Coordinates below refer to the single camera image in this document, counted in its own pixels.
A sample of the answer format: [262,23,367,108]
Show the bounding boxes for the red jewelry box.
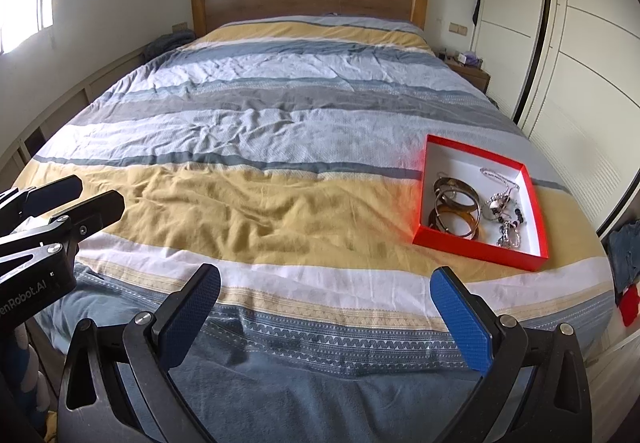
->
[412,134,549,272]

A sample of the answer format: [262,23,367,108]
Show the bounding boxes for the red cloth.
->
[619,284,640,326]

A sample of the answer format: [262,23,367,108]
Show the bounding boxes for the striped bed with wooden headboard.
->
[10,14,616,443]

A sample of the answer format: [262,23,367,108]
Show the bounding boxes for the grey-blue folded blanket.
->
[142,29,195,61]

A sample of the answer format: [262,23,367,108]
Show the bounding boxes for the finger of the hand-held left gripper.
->
[0,189,126,274]
[0,174,83,236]

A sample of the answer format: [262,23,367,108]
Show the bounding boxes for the silver chain necklace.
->
[480,167,521,204]

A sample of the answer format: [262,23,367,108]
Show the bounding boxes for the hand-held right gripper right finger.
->
[430,266,593,443]

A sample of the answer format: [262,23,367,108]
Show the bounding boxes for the dark amber bangle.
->
[428,206,484,240]

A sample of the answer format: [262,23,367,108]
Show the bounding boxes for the white sliding wardrobe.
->
[470,0,640,234]

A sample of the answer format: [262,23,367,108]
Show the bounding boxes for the beaded bracelet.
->
[482,195,528,226]

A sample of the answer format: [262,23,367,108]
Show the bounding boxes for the wooden nightstand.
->
[440,57,491,94]

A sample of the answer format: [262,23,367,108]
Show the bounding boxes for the person's left forearm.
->
[0,323,48,424]

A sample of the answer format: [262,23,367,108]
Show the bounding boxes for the yellow-brown bangle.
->
[433,177,480,214]

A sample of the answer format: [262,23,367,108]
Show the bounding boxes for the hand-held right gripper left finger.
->
[57,264,222,443]

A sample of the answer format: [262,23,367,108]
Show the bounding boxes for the blue jeans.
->
[607,220,640,294]

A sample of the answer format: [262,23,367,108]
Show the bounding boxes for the thin silver bangle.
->
[431,203,466,234]

